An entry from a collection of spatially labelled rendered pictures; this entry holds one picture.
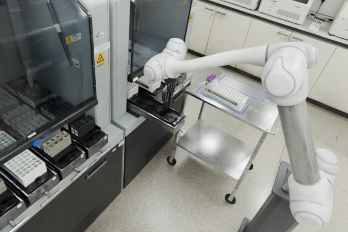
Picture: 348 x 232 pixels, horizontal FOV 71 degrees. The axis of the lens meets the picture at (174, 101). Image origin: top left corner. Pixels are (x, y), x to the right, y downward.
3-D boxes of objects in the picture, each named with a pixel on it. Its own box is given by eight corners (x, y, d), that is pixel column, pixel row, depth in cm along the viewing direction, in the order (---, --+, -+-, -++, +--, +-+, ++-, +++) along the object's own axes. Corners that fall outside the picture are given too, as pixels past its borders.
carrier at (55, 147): (69, 141, 118) (67, 132, 115) (72, 143, 118) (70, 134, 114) (47, 156, 110) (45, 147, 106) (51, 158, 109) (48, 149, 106)
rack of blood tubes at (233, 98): (200, 91, 168) (202, 84, 164) (206, 85, 175) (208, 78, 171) (240, 111, 157) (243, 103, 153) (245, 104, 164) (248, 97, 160)
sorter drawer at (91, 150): (4, 101, 145) (0, 88, 140) (27, 90, 155) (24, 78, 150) (95, 163, 121) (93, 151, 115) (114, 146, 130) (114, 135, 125)
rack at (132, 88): (93, 81, 162) (92, 73, 158) (104, 75, 169) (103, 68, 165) (128, 100, 152) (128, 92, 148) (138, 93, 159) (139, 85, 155)
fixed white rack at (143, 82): (117, 76, 170) (117, 68, 166) (126, 71, 177) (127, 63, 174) (151, 94, 160) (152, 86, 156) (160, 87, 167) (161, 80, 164)
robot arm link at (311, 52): (272, 37, 105) (264, 46, 95) (321, 34, 96) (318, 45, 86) (272, 66, 111) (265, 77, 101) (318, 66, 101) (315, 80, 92)
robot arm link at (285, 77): (335, 200, 113) (334, 242, 97) (296, 194, 123) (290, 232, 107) (309, 40, 87) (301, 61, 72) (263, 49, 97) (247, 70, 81)
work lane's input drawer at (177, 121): (87, 88, 166) (86, 77, 160) (102, 80, 176) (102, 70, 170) (179, 140, 141) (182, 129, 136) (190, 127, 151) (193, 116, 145)
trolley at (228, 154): (165, 162, 218) (180, 87, 168) (191, 134, 250) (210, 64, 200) (233, 207, 194) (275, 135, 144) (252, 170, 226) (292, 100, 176)
